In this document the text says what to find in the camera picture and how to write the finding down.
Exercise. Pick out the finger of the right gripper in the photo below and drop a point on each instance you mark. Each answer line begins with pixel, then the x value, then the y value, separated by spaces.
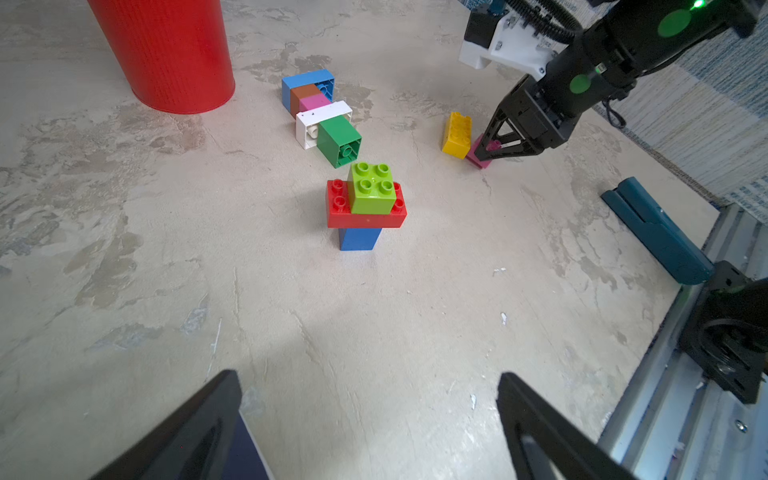
pixel 501 131
pixel 513 151

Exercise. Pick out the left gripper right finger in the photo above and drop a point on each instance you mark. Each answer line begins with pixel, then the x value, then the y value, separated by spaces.
pixel 542 443

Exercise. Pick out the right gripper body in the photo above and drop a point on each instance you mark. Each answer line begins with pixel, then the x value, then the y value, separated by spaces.
pixel 539 125

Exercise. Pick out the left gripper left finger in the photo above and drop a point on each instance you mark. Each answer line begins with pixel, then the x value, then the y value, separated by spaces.
pixel 192 443

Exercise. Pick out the yellow lego brick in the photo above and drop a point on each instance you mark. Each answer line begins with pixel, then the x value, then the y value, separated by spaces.
pixel 457 138

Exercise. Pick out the lime green lego brick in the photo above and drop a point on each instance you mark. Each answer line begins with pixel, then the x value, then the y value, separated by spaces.
pixel 371 189

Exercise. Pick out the dark green lego brick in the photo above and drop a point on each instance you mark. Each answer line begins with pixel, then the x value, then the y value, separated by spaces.
pixel 339 141

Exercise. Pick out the light blue lego brick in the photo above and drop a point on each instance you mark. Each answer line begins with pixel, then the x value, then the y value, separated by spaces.
pixel 323 79

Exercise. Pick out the white lego brick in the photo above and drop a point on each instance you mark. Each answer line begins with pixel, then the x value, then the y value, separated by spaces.
pixel 307 122

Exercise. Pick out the pink lego brick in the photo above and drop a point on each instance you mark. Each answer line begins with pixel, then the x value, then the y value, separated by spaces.
pixel 313 102

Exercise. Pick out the brown lego brick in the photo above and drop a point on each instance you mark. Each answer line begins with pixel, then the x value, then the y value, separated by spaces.
pixel 297 93

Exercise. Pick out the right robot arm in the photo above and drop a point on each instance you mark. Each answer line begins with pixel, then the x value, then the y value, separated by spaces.
pixel 569 69

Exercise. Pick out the dark blue notebook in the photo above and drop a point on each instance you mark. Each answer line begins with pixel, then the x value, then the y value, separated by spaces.
pixel 244 461

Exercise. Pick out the teal stapler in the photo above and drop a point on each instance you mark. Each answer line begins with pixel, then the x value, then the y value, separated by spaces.
pixel 651 225

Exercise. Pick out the red pencil cup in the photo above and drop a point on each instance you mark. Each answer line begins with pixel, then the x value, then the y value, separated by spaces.
pixel 174 54

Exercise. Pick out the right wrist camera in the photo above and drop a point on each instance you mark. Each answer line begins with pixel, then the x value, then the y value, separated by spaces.
pixel 507 40

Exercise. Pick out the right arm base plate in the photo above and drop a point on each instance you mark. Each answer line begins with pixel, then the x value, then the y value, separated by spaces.
pixel 726 334

